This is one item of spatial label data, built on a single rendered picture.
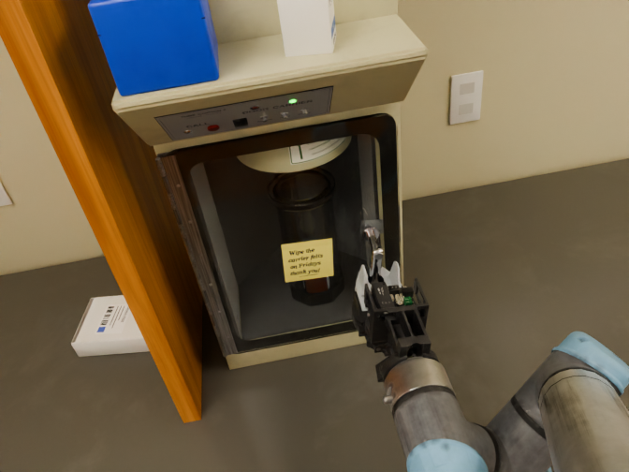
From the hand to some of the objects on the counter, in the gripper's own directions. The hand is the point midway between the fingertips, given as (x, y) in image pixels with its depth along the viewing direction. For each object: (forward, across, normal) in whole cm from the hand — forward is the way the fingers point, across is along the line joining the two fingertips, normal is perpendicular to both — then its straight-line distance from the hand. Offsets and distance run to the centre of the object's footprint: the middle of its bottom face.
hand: (373, 276), depth 84 cm
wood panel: (+20, +30, +24) cm, 43 cm away
